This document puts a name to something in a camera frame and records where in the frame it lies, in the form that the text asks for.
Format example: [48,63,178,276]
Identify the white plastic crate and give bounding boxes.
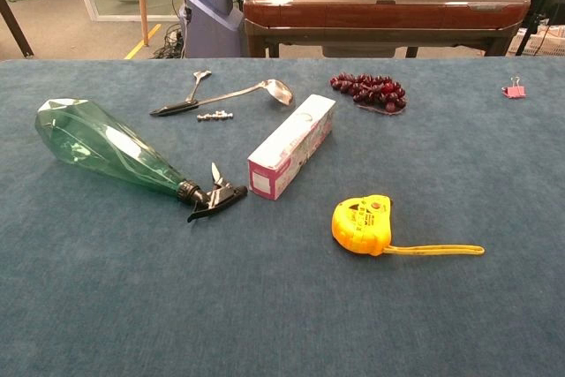
[507,26,565,57]

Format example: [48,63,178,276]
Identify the long white pink carton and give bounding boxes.
[246,94,337,201]

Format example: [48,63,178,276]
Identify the small metal spoon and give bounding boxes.
[185,69,213,103]

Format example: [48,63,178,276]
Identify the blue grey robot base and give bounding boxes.
[178,0,245,59]

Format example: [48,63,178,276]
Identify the dark red grape bunch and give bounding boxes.
[329,72,408,114]

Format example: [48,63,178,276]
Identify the black tripod stand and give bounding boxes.
[515,0,565,57]

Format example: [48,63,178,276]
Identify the pink binder clip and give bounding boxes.
[501,76,529,100]

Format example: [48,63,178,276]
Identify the brown mahjong table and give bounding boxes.
[242,0,531,59]

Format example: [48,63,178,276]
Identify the yellow tape measure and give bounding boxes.
[331,193,486,258]

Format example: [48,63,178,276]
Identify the blue felt table cover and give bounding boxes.
[0,57,565,377]

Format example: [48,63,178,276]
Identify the tangled black floor cables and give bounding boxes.
[152,27,185,59]

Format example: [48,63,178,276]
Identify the dark slanted table leg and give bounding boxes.
[0,0,35,59]

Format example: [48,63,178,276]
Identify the metal ladle black handle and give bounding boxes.
[148,79,295,118]

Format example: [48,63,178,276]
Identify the clear green glass container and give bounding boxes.
[34,97,249,223]

